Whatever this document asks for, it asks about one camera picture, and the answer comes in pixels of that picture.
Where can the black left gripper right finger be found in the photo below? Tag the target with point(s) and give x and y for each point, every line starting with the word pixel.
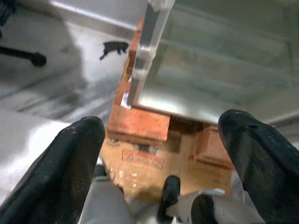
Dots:
pixel 268 168

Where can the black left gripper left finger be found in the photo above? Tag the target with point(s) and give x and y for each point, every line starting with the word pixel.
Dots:
pixel 58 175

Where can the grey robot left leg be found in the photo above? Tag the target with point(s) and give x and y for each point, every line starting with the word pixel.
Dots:
pixel 105 198

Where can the grey robot leg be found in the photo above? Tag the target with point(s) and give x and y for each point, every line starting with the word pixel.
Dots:
pixel 105 198
pixel 229 207

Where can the grey robot right leg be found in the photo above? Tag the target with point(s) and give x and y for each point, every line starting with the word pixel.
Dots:
pixel 229 207

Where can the flattened brown cardboard box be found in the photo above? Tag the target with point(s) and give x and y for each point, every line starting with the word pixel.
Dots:
pixel 144 168

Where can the orange clay brick stack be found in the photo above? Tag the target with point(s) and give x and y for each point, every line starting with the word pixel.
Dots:
pixel 126 93

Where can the black rod with round end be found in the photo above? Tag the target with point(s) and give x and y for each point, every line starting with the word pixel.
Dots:
pixel 35 58

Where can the black scrap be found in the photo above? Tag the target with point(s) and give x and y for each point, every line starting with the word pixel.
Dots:
pixel 114 47

